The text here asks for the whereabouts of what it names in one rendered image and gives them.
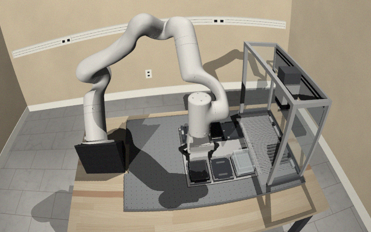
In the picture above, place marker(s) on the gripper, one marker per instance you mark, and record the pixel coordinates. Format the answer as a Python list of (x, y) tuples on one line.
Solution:
[(189, 139)]

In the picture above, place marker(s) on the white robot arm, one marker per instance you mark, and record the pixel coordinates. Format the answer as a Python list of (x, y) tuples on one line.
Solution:
[(202, 111)]

